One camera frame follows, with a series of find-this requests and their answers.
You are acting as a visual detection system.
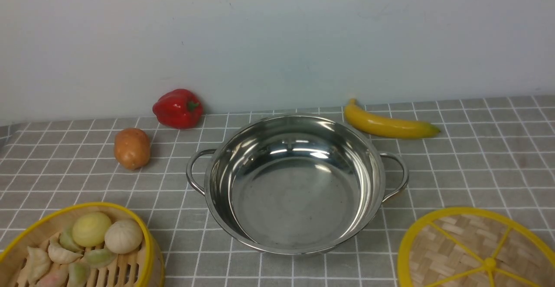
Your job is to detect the bamboo steamer basket yellow rim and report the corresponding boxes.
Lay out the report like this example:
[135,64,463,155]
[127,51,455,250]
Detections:
[1,202,165,287]

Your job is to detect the brown potato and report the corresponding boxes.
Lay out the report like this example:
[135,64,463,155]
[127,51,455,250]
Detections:
[114,128,151,171]

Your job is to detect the pink dumpling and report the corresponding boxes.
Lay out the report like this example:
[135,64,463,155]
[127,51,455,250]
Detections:
[35,268,68,287]

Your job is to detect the woven bamboo steamer lid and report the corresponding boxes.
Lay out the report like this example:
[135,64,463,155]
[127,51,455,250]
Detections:
[397,207,555,287]

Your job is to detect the red bell pepper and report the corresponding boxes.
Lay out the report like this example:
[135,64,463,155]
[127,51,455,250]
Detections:
[152,89,204,129]

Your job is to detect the green dumpling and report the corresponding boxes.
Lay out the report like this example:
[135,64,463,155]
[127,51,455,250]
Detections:
[83,248,117,269]

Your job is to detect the yellow-green round bun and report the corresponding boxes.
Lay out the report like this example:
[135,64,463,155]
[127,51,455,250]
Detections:
[72,212,112,247]

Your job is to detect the stainless steel two-handled pot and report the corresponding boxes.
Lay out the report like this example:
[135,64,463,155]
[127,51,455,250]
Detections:
[186,113,410,255]

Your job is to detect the yellow banana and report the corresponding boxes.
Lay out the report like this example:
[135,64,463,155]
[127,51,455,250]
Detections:
[344,98,441,139]

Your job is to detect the white dumpling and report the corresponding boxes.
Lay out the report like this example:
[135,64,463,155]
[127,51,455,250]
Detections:
[47,239,83,264]

